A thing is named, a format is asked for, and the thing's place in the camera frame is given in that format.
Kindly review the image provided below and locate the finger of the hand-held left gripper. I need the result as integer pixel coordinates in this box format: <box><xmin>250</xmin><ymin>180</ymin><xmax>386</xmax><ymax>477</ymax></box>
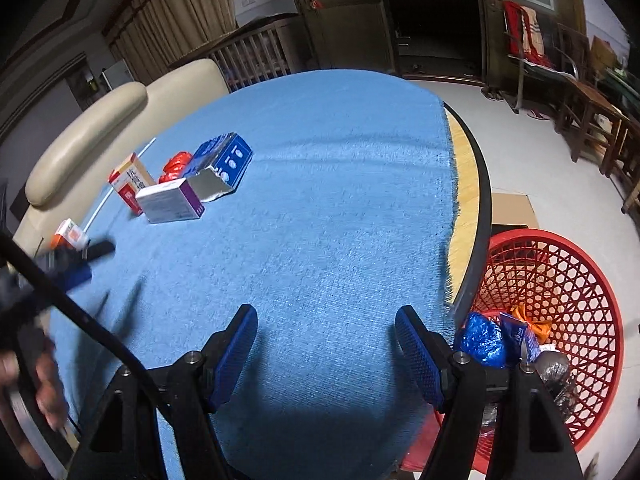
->
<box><xmin>60</xmin><ymin>262</ymin><xmax>94</xmax><ymax>292</ymax></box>
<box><xmin>75</xmin><ymin>240</ymin><xmax>117</xmax><ymax>264</ymax></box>

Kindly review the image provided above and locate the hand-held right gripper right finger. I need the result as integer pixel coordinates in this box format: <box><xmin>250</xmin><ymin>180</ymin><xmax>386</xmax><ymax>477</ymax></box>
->
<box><xmin>395</xmin><ymin>305</ymin><xmax>583</xmax><ymax>480</ymax></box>

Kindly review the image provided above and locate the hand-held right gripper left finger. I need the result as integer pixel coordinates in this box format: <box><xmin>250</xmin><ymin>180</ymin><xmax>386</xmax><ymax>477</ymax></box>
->
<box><xmin>70</xmin><ymin>304</ymin><xmax>259</xmax><ymax>480</ymax></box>

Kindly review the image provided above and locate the orange white small box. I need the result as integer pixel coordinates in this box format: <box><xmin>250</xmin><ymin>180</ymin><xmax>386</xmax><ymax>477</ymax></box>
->
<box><xmin>51</xmin><ymin>218</ymin><xmax>91</xmax><ymax>251</ymax></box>

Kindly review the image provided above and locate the blue wrapper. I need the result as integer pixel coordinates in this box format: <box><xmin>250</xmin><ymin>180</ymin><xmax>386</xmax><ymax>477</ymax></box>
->
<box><xmin>452</xmin><ymin>311</ymin><xmax>509</xmax><ymax>369</ymax></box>

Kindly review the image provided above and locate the white blue snack bag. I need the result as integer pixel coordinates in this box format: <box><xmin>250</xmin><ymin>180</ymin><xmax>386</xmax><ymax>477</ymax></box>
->
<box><xmin>500</xmin><ymin>312</ymin><xmax>541</xmax><ymax>364</ymax></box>

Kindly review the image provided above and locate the orange wrapper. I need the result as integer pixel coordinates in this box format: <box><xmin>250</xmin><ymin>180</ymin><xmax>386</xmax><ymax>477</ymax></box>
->
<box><xmin>510</xmin><ymin>304</ymin><xmax>554</xmax><ymax>346</ymax></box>

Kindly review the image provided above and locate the black white wrapper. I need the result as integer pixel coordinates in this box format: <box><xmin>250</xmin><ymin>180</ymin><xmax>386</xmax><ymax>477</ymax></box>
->
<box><xmin>535</xmin><ymin>345</ymin><xmax>579</xmax><ymax>423</ymax></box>

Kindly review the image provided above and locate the red plastic basket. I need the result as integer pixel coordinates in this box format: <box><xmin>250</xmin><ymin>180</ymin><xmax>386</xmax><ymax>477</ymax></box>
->
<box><xmin>400</xmin><ymin>229</ymin><xmax>626</xmax><ymax>476</ymax></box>

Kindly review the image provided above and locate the person's left hand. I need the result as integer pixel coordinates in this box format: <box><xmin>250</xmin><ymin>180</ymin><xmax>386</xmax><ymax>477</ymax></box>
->
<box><xmin>0</xmin><ymin>339</ymin><xmax>69</xmax><ymax>467</ymax></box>

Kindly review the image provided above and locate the thin white stick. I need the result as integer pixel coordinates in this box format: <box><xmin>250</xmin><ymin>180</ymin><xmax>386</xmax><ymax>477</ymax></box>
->
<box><xmin>82</xmin><ymin>137</ymin><xmax>157</xmax><ymax>234</ymax></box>

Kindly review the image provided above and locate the red white box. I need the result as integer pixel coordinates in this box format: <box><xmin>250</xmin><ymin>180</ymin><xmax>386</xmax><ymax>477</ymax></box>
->
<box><xmin>108</xmin><ymin>152</ymin><xmax>158</xmax><ymax>216</ymax></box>

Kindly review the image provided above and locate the white purple box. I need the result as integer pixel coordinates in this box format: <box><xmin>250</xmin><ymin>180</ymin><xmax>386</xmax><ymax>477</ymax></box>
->
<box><xmin>135</xmin><ymin>177</ymin><xmax>206</xmax><ymax>225</ymax></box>

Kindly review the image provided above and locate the red crumpled wrapper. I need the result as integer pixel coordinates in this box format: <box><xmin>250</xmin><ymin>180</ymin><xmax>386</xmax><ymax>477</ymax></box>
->
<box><xmin>159</xmin><ymin>151</ymin><xmax>194</xmax><ymax>185</ymax></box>

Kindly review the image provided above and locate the beige padded chair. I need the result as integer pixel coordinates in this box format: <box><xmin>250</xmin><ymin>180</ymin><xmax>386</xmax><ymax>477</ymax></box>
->
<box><xmin>12</xmin><ymin>58</ymin><xmax>231</xmax><ymax>261</ymax></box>

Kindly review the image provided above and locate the silver foil pack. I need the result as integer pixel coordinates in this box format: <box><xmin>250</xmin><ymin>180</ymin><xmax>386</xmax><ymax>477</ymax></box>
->
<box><xmin>187</xmin><ymin>167</ymin><xmax>236</xmax><ymax>204</ymax></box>

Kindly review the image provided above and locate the blue carton box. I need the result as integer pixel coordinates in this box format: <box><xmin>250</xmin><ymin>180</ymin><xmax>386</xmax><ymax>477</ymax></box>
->
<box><xmin>192</xmin><ymin>132</ymin><xmax>254</xmax><ymax>191</ymax></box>

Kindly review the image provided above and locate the grey appliance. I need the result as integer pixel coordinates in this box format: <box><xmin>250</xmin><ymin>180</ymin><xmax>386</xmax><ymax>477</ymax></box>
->
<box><xmin>102</xmin><ymin>60</ymin><xmax>137</xmax><ymax>97</ymax></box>

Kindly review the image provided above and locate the flat cardboard sheet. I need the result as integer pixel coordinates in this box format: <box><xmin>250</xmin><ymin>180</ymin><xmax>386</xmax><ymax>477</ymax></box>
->
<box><xmin>490</xmin><ymin>191</ymin><xmax>541</xmax><ymax>231</ymax></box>

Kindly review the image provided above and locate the round wooden table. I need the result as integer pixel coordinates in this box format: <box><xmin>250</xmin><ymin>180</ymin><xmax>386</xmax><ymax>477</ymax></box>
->
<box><xmin>440</xmin><ymin>102</ymin><xmax>494</xmax><ymax>322</ymax></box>

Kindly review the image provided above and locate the blue tablecloth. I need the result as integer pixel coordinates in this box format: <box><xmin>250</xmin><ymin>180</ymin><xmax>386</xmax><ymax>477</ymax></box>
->
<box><xmin>42</xmin><ymin>69</ymin><xmax>458</xmax><ymax>480</ymax></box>

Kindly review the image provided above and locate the dark wooden crib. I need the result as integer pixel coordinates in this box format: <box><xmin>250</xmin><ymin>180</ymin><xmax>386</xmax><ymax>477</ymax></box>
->
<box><xmin>170</xmin><ymin>14</ymin><xmax>301</xmax><ymax>92</ymax></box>

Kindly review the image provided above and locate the beige curtain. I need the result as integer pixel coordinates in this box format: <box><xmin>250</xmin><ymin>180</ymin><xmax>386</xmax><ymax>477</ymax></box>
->
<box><xmin>102</xmin><ymin>0</ymin><xmax>239</xmax><ymax>84</ymax></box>

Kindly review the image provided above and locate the dark wooden chair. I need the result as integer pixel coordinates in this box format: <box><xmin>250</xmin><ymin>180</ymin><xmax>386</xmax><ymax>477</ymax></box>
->
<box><xmin>554</xmin><ymin>25</ymin><xmax>632</xmax><ymax>162</ymax></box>
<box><xmin>600</xmin><ymin>110</ymin><xmax>640</xmax><ymax>217</ymax></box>

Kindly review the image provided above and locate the red cloth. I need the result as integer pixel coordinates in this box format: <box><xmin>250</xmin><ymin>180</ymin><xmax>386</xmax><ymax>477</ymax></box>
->
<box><xmin>502</xmin><ymin>0</ymin><xmax>556</xmax><ymax>69</ymax></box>

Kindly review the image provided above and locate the brown cardboard box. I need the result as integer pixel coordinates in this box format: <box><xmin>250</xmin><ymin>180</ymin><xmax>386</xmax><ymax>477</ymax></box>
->
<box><xmin>590</xmin><ymin>35</ymin><xmax>622</xmax><ymax>69</ymax></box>

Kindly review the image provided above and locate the black cable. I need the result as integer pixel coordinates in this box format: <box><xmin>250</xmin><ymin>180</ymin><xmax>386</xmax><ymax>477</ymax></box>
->
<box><xmin>0</xmin><ymin>232</ymin><xmax>153</xmax><ymax>391</ymax></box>

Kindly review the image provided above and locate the metal frame chair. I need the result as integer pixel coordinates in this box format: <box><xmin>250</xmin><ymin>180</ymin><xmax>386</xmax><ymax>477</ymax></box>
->
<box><xmin>505</xmin><ymin>30</ymin><xmax>582</xmax><ymax>116</ymax></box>

